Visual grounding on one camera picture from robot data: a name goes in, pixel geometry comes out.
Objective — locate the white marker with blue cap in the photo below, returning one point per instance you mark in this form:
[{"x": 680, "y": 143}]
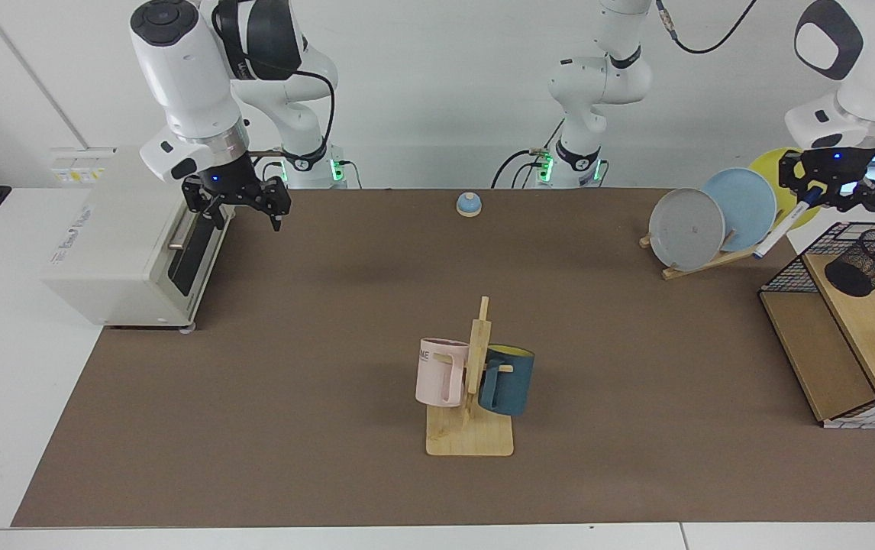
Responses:
[{"x": 777, "y": 233}]

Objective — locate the brown table cloth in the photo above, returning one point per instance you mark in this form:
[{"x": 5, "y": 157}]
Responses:
[{"x": 330, "y": 344}]

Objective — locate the white socket box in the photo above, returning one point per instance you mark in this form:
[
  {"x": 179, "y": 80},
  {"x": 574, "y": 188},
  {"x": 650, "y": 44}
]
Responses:
[{"x": 82, "y": 164}]

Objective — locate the grey plate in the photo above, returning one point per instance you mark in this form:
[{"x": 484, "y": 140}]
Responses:
[{"x": 686, "y": 229}]

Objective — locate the wooden cup stand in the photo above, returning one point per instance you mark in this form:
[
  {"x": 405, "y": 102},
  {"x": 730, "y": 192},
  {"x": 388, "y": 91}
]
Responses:
[{"x": 476, "y": 439}]

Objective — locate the pink mug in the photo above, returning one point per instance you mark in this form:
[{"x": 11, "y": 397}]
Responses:
[{"x": 434, "y": 378}]

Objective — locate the light blue plate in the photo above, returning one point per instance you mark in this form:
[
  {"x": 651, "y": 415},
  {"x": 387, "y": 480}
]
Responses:
[{"x": 747, "y": 202}]

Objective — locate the pale toaster oven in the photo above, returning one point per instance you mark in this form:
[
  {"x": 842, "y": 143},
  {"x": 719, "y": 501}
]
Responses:
[{"x": 109, "y": 260}]

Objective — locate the yellow plate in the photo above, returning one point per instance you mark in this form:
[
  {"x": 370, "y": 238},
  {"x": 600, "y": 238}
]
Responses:
[{"x": 770, "y": 162}]

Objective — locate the dark teal mug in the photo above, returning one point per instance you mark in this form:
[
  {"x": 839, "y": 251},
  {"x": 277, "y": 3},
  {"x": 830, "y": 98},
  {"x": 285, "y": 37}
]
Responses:
[{"x": 510, "y": 386}]

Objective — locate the wooden plate rack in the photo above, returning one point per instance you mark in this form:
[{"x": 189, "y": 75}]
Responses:
[{"x": 705, "y": 263}]

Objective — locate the black mesh pen holder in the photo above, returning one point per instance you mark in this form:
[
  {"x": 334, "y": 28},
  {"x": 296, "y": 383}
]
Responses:
[{"x": 865, "y": 267}]

